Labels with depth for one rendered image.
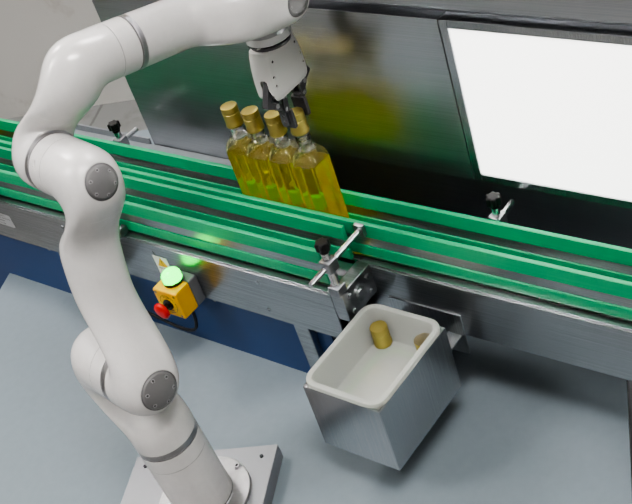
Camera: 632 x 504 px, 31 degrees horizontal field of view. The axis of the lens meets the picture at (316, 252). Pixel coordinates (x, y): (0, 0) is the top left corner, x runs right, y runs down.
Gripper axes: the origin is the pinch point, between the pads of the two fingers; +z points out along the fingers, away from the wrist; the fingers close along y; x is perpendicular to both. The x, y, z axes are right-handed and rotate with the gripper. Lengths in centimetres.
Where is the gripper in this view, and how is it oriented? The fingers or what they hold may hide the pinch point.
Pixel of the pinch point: (294, 111)
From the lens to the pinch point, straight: 211.1
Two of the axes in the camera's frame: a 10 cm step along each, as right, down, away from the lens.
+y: -5.5, 6.3, -5.5
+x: 7.9, 1.9, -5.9
